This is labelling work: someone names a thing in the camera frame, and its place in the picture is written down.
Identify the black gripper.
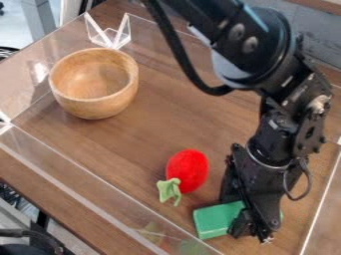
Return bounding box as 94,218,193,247
218,143,306,239

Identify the green rectangular block stick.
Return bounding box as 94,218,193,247
191,201,274,244

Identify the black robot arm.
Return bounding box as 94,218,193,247
156,0,332,243

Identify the brown wooden bowl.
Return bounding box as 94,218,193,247
48,48,139,120

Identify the red plush strawberry toy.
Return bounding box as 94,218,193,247
156,148,209,206

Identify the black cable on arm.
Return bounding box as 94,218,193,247
140,0,237,98

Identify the clear acrylic tray enclosure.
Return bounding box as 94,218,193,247
0,17,340,255

